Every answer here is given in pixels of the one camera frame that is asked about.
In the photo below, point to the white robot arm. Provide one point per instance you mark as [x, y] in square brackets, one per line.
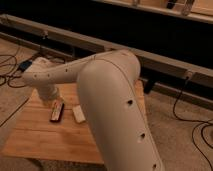
[106, 92]

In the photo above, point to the small white block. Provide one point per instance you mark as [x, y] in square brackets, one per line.
[78, 114]

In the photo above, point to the black red remote control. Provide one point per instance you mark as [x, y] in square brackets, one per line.
[57, 110]

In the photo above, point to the wooden board table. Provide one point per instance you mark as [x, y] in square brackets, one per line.
[34, 136]

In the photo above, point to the black power adapter box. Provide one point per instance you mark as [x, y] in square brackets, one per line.
[24, 65]

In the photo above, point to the long wooden rail beam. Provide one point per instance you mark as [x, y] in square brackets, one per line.
[166, 65]

